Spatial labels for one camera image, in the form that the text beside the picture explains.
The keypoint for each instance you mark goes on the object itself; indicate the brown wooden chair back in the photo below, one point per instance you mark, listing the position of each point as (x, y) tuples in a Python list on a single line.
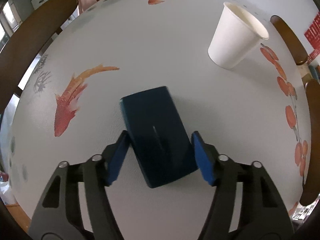
[(292, 42)]

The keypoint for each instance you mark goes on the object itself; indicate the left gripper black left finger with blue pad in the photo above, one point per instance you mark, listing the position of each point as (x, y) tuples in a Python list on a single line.
[(74, 203)]

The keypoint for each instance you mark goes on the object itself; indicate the dark wooden chair back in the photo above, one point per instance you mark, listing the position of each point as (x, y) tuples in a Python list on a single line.
[(311, 187)]

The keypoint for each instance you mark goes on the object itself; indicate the dark wooden chair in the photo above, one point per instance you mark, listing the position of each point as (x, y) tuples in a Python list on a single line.
[(311, 187), (27, 41)]

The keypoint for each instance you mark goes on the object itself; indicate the white patterned tablecloth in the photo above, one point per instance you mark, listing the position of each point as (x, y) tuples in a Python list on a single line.
[(70, 108)]

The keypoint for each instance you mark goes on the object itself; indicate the white paper cup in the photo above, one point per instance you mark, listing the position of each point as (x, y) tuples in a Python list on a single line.
[(238, 32)]

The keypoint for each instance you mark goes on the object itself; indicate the dark blue box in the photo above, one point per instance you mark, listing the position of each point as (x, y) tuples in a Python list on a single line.
[(158, 137)]

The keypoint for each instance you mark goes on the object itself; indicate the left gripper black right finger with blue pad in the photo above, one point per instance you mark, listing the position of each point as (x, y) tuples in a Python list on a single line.
[(246, 203)]

